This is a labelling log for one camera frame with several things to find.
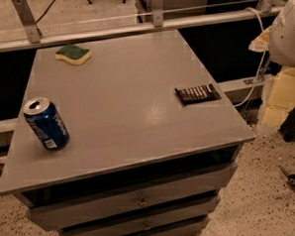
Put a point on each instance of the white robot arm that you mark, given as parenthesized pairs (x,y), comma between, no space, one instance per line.
(279,38)

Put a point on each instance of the black RXBAR chocolate bar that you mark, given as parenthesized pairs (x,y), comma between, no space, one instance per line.
(197,94)

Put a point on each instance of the grey drawer cabinet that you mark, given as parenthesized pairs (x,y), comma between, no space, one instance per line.
(125,121)

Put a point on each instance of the green and yellow sponge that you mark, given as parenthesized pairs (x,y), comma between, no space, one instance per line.
(73,54)

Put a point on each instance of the blue Pepsi soda can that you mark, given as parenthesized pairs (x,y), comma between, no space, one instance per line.
(43,118)

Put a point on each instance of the bottom grey drawer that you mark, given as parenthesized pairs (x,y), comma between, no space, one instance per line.
(191,225)

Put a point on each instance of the grey drawer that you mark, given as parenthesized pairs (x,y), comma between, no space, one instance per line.
(94,207)
(191,225)
(147,218)

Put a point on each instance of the middle grey drawer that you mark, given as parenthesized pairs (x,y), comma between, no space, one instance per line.
(147,218)

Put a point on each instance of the top grey drawer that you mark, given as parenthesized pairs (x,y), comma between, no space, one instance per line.
(94,207)

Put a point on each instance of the yellow foam padding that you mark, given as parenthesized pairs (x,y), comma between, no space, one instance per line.
(281,98)

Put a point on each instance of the black caster wheel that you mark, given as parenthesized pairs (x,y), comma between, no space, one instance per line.
(291,180)

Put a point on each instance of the metal railing frame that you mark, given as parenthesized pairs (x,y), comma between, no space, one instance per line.
(33,24)

